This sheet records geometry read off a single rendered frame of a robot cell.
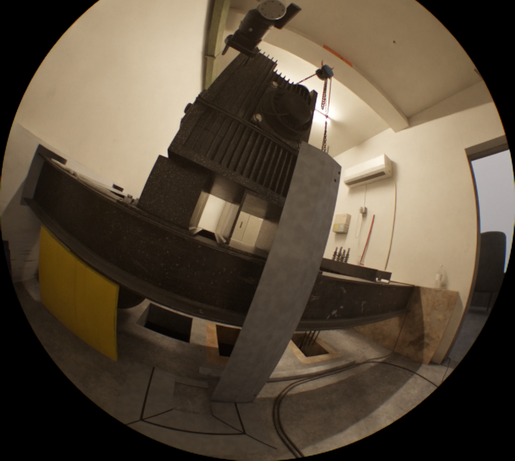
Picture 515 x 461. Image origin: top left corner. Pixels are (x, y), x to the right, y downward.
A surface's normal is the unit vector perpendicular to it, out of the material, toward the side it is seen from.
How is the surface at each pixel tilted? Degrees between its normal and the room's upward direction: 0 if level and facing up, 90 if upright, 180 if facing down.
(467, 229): 90
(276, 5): 165
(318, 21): 180
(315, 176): 90
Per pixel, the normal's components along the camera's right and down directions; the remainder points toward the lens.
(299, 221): 0.17, -0.16
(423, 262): -0.91, -0.36
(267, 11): -0.09, 0.99
